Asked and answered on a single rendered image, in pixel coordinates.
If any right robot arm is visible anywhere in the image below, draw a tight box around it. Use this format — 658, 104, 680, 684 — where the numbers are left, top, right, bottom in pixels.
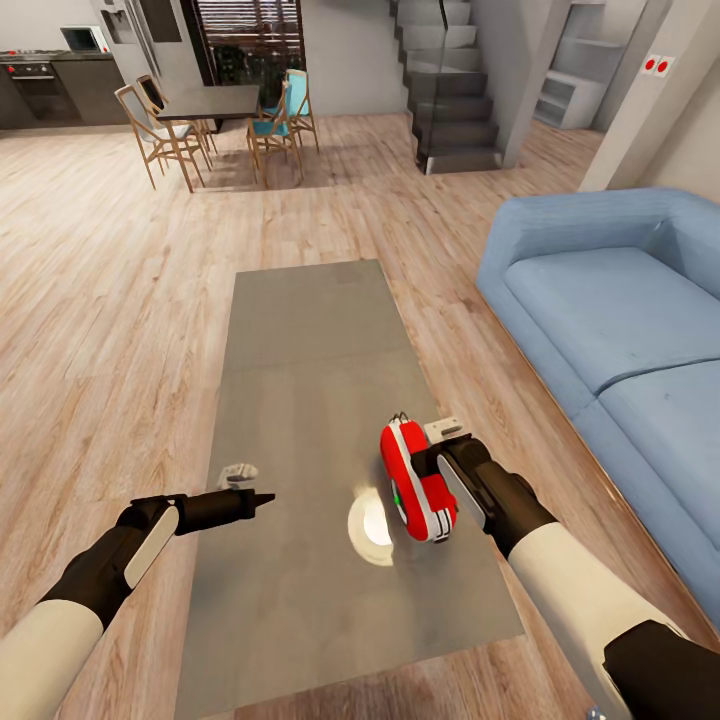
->
411, 417, 720, 720

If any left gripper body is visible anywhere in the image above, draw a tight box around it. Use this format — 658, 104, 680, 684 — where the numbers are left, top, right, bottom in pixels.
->
204, 488, 256, 530

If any radio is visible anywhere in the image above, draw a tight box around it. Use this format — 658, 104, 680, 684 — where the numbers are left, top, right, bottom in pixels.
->
380, 412, 458, 544

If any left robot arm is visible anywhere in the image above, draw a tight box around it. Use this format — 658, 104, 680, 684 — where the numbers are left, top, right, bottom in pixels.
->
0, 464, 275, 720

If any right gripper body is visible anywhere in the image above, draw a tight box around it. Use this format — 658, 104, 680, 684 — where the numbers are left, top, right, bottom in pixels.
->
411, 443, 440, 479

